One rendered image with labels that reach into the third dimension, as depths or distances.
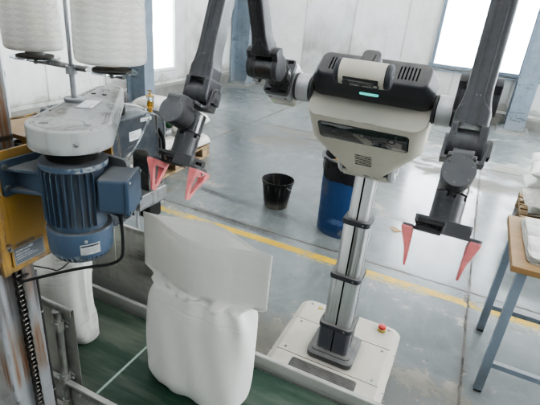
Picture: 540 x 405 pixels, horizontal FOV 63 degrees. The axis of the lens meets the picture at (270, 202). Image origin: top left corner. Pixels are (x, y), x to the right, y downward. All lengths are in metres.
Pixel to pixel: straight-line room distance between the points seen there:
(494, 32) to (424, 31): 8.14
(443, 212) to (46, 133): 0.80
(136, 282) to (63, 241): 1.08
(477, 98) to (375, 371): 1.46
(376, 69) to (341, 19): 8.16
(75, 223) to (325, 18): 8.69
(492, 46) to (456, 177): 0.26
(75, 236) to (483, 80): 0.91
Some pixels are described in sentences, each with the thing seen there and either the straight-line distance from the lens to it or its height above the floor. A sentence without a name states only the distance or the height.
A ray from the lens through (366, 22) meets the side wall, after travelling 9.28.
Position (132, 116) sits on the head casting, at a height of 1.34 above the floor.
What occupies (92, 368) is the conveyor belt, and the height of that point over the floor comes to 0.38.
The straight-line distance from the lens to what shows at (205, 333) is 1.47.
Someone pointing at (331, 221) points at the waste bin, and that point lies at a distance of 3.56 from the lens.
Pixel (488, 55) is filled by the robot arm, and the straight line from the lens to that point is 0.94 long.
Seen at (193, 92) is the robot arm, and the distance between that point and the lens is 1.08.
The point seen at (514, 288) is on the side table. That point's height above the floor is 0.63.
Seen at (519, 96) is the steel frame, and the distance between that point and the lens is 8.66.
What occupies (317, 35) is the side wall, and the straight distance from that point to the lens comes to 9.56.
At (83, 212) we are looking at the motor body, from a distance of 1.09.
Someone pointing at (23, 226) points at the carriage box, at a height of 1.14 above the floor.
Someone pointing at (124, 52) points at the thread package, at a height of 1.56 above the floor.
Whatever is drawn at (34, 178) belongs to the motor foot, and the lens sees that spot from 1.14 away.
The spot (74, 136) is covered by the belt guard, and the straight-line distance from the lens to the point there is 1.00.
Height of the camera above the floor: 1.69
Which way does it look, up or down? 24 degrees down
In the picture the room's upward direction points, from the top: 6 degrees clockwise
